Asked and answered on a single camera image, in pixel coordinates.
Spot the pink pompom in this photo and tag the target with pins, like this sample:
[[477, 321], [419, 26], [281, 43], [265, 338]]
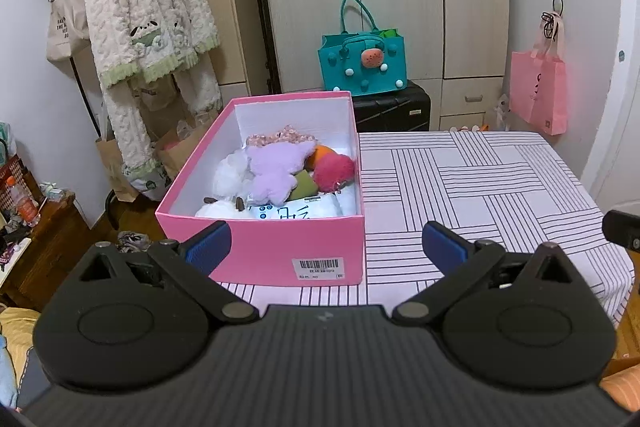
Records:
[[335, 172]]

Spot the plain brown paper bag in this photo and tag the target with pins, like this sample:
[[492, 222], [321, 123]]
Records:
[[112, 172]]

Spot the teal felt handbag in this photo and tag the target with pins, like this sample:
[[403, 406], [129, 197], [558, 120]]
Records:
[[360, 67]]

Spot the grey sneaker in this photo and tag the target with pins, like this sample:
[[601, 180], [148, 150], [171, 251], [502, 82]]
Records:
[[132, 241]]

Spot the brown patterned gift bag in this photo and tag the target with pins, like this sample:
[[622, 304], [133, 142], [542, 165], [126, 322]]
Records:
[[12, 167]]

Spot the pink shopping bag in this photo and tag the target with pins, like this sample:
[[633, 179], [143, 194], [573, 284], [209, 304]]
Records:
[[540, 92]]

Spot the pink cardboard box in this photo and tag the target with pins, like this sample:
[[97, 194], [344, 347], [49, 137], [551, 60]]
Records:
[[260, 257]]

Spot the white animal plush toy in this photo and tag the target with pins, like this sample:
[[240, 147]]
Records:
[[217, 209]]

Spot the small white tissue pack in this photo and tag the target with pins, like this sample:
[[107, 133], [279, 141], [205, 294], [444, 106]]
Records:
[[348, 204]]

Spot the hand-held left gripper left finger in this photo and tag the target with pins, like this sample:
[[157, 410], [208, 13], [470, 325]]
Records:
[[210, 246]]

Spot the black clothes rack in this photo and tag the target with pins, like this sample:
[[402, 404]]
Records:
[[83, 94]]

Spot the orange ball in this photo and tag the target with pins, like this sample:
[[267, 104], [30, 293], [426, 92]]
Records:
[[325, 154]]

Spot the large blue white tissue pack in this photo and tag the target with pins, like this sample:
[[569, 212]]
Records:
[[300, 209]]

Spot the printed kraft paper bag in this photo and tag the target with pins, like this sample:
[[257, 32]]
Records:
[[182, 152]]

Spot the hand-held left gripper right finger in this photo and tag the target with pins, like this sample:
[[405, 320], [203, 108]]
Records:
[[442, 246]]

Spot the wooden nightstand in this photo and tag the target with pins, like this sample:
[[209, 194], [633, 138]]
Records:
[[45, 247]]

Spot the striped tablecloth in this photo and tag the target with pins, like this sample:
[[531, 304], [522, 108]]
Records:
[[475, 207]]

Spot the pale green tissue pack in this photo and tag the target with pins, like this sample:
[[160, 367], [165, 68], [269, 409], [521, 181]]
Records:
[[52, 192]]

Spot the purple plush toy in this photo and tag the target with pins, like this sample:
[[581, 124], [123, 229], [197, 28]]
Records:
[[272, 172]]

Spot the black suitcase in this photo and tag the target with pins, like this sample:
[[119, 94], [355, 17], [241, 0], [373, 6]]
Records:
[[395, 109]]

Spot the orange drink bottle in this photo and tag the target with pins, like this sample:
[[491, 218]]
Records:
[[22, 204]]

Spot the white door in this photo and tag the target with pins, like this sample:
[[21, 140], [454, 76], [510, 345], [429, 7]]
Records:
[[615, 107]]

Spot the yellow blanket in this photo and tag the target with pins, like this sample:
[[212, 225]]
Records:
[[17, 332]]

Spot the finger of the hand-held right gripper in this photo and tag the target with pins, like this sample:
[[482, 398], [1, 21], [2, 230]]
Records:
[[622, 229]]

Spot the clear plastic bag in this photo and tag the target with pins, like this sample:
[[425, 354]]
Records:
[[501, 112]]

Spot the orange striped cloth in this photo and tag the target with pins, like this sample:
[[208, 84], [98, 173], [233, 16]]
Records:
[[622, 392]]

